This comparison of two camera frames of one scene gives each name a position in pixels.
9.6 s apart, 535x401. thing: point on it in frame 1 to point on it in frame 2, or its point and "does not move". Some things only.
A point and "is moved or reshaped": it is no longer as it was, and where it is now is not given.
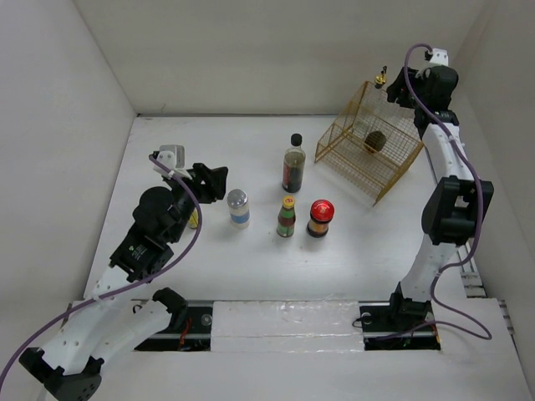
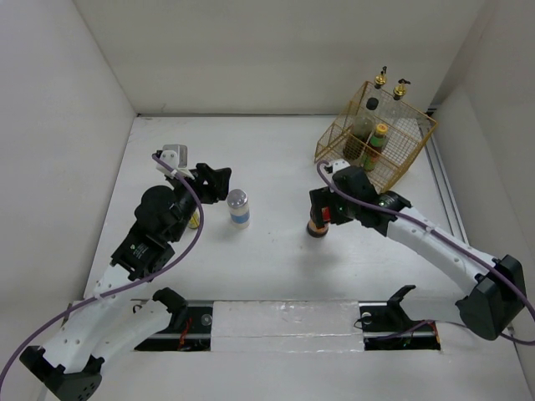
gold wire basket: [371, 143] does not move
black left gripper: [208, 182] does not move
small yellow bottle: [193, 221] does not move
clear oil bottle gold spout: [381, 78] does not move
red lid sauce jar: [322, 212] does not move
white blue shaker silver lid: [238, 203] does not move
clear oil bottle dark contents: [374, 141] is moved or reshaped
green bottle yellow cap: [287, 217] to [375, 147]
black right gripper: [394, 89] to [320, 198]
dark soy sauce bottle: [293, 167] to [363, 129]
